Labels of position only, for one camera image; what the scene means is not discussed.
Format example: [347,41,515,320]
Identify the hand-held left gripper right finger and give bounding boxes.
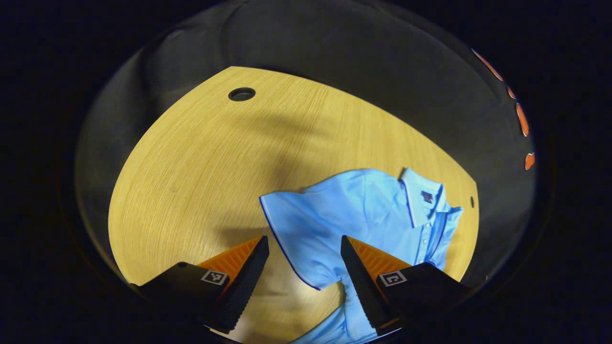
[341,235,471,336]

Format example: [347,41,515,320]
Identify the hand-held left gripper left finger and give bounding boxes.
[129,236,270,334]

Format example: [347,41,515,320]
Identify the light blue T-shirt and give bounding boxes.
[259,167,463,344]

